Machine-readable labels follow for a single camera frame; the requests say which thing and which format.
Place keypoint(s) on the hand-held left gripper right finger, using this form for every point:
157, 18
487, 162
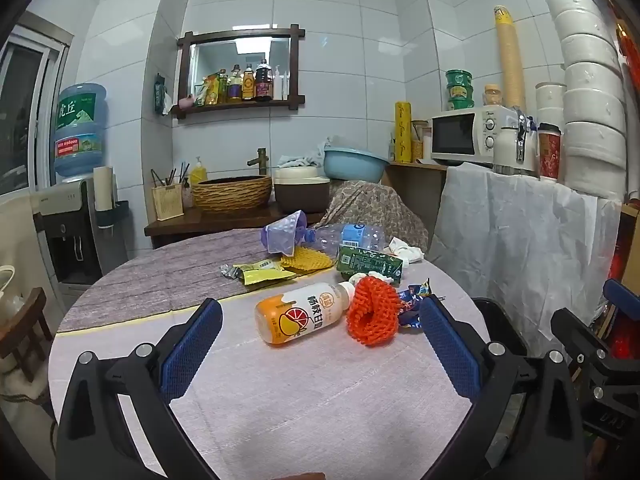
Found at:
450, 350

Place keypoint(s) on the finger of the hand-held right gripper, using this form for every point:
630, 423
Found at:
621, 293
575, 330

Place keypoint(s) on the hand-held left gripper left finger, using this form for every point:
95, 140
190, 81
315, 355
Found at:
190, 345

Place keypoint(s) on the brown trash bin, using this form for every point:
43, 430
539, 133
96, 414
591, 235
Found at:
500, 320

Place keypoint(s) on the yellow snack wrapper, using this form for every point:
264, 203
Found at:
267, 276
250, 266

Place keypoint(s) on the purple plastic bag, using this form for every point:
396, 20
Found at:
282, 232

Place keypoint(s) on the red plastic bag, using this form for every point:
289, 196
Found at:
627, 330

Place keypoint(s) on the blue candy wrapper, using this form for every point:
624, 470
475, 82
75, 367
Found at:
412, 292

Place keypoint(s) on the grey wood pattern mat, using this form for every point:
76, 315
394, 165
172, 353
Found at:
150, 280

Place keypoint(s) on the orange foam net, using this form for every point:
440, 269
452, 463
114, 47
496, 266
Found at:
372, 310

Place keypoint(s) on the orange juice bottle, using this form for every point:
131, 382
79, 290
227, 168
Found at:
295, 317

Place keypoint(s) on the white sheet cloth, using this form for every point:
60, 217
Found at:
500, 240

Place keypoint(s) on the green drink carton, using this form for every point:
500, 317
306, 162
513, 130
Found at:
365, 262

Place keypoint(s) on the pink tablecloth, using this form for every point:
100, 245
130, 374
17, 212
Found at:
300, 400

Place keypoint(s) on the wooden counter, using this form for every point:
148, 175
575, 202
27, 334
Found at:
225, 222

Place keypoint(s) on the bamboo chopstick holder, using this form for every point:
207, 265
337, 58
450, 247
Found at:
167, 202

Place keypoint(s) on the yellow foam net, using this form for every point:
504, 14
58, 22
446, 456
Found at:
307, 260

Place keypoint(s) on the clear water bottle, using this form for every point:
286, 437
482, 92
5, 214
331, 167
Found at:
350, 235

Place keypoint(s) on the red paper cup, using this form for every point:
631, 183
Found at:
550, 155

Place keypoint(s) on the woven basket sink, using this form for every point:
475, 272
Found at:
232, 195

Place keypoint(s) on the wooden cabinet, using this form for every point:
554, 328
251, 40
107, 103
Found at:
415, 195

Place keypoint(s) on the grey water dispenser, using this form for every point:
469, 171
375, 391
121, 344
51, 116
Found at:
70, 240

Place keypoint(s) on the floral cloth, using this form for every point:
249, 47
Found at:
370, 205

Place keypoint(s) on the wooden stool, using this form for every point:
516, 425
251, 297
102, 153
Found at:
25, 325

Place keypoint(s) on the yellow soap bottle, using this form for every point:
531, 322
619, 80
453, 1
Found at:
198, 174

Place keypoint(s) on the white cup dispenser tube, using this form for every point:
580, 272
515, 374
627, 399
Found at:
105, 187

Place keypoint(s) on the white electric kettle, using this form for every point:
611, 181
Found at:
507, 152

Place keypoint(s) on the stack of white bowls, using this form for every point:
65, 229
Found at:
592, 105

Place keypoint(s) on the bamboo faucet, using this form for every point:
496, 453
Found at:
261, 160

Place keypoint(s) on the white paper cup stack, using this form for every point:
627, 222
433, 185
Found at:
550, 102

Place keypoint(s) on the blue plastic basin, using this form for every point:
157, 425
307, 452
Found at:
355, 165

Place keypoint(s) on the clear glass jar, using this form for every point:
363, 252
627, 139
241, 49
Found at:
421, 142

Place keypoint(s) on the grey rag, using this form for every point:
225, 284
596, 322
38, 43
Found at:
300, 161

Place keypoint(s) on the white microwave oven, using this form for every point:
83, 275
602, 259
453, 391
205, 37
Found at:
452, 135

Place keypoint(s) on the yellow film roll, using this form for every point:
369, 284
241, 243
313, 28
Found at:
403, 132

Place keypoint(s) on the glass jar orange lid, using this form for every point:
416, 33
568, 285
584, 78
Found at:
492, 96

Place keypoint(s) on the green instant noodle bowl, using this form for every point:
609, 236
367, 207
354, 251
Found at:
460, 92
459, 77
460, 104

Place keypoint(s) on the blue water jug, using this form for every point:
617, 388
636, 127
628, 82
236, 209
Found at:
80, 125

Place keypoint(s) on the red hanging decoration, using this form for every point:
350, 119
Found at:
625, 42

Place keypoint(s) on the green tissue pack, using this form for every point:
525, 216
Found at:
161, 92

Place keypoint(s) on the tall yellow cup sleeve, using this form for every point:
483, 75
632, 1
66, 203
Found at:
510, 60

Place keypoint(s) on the row of condiment bottles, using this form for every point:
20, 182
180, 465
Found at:
248, 84

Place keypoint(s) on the wooden framed mirror shelf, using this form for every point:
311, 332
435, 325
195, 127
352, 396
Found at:
240, 33

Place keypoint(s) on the window frame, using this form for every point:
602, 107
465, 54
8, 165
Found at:
30, 110

